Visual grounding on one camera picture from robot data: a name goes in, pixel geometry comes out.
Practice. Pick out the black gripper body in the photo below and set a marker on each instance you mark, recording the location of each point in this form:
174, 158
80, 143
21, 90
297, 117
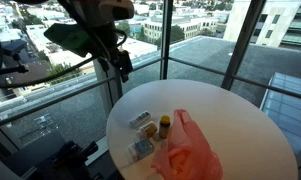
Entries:
116, 55

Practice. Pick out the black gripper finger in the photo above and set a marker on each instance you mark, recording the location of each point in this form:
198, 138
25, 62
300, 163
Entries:
104, 65
125, 74

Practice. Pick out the brown bottle with yellow cap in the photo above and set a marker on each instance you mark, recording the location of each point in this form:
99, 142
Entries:
164, 127

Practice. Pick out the black Franka robot arm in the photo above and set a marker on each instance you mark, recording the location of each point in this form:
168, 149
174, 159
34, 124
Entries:
90, 13

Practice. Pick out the white bottle with barcode label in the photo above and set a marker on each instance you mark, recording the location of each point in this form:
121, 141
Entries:
140, 119

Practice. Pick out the white bottle with yellow label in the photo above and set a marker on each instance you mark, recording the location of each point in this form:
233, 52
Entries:
146, 130

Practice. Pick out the dark green flat box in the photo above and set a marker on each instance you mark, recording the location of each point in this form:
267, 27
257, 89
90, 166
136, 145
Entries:
68, 38

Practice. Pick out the upright grey window mullion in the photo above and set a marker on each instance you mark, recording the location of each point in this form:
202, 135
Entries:
165, 40

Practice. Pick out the blue grey packet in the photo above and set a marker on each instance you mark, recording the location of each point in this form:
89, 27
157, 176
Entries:
141, 149

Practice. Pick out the orange plastic bag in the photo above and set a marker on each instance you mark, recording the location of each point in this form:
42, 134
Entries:
186, 151

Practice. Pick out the black machine base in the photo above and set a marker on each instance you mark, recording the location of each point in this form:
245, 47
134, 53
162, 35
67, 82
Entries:
61, 161

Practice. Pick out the slanted grey window mullion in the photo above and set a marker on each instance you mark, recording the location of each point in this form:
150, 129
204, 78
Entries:
240, 43

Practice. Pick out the black camera on stand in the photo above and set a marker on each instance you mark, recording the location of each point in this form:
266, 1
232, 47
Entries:
12, 48

